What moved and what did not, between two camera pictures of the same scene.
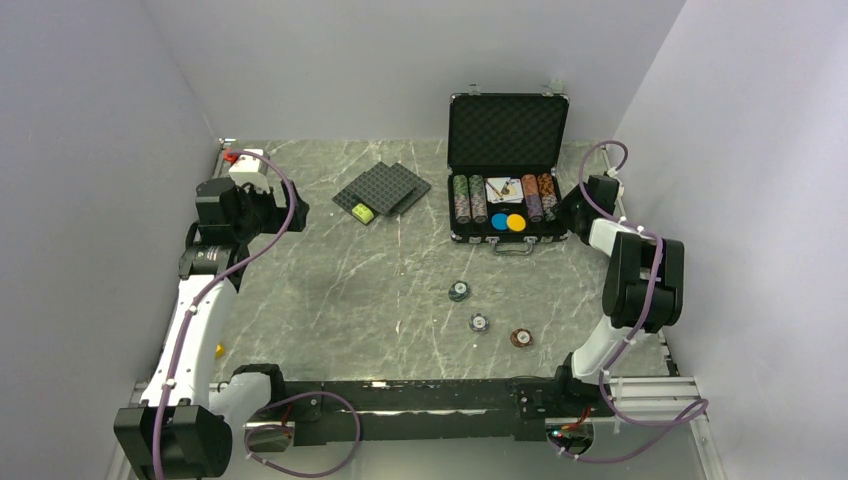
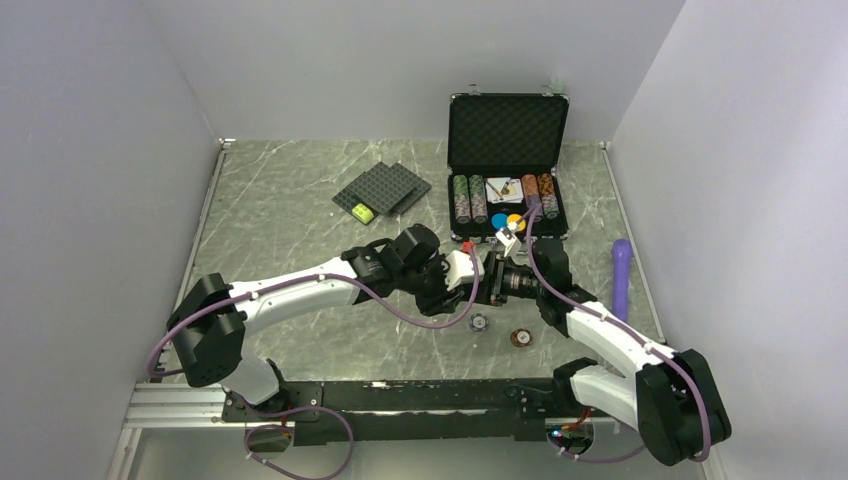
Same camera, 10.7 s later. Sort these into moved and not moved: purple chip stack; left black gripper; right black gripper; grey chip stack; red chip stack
Moved: left black gripper; right black gripper
Not moved: grey chip stack; purple chip stack; red chip stack
